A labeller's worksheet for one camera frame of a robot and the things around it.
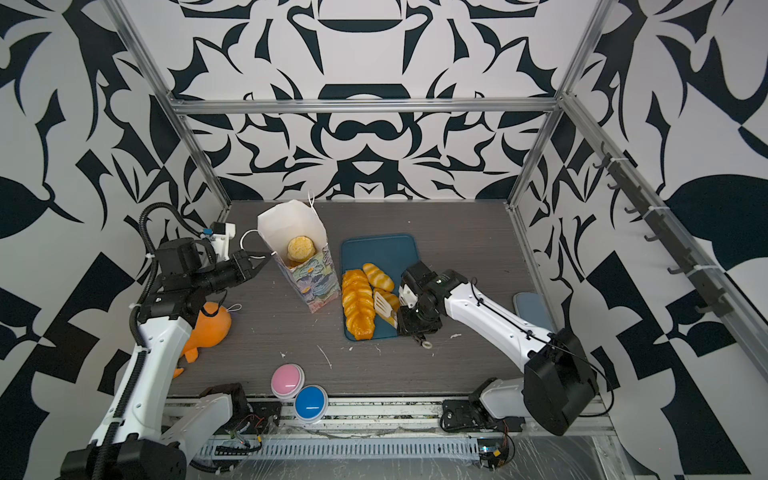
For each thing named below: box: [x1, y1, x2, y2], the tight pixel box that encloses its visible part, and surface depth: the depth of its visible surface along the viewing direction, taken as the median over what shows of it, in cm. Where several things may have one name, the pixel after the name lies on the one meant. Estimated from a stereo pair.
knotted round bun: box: [287, 235, 316, 267], surface depth 96 cm
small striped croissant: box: [362, 263, 394, 292], surface depth 97 cm
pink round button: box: [271, 363, 305, 399], surface depth 81 cm
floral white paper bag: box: [258, 199, 341, 314], surface depth 87 cm
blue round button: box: [293, 384, 329, 424], surface depth 76 cm
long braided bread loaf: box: [342, 269, 376, 341], surface depth 91 cm
